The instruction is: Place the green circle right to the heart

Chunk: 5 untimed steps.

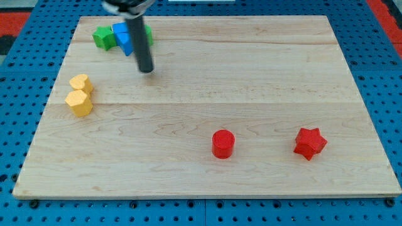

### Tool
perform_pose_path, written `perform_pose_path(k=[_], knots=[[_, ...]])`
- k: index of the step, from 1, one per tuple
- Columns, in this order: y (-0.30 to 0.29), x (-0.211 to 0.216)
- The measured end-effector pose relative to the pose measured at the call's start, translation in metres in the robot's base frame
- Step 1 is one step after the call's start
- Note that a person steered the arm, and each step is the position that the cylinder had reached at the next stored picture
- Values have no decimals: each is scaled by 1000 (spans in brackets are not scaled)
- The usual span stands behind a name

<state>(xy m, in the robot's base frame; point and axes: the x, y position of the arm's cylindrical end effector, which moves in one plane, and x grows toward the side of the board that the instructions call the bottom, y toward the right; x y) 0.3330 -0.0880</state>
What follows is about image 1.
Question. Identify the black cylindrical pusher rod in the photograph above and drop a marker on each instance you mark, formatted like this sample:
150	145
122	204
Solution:
139	39

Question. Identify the yellow heart block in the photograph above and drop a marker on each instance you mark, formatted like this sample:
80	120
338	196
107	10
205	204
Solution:
81	82

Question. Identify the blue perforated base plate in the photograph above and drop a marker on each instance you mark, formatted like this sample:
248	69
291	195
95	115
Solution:
32	64

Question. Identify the red cylinder block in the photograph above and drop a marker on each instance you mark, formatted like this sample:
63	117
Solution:
223	144

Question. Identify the green circle block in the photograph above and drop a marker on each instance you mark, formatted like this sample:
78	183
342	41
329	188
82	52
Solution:
149	34

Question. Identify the red star block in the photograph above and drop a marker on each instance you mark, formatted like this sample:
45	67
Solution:
309	142

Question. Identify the blue cube block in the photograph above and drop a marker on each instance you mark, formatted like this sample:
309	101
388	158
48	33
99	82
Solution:
118	28

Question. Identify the yellow hexagon block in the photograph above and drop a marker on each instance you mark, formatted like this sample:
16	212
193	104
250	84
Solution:
79	103

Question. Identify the wooden board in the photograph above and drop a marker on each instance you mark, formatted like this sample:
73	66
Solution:
149	137

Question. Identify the blue triangular block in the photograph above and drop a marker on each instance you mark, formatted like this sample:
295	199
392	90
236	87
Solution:
124	42

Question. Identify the green star block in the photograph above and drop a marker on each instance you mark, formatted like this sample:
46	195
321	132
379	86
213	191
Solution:
104	38

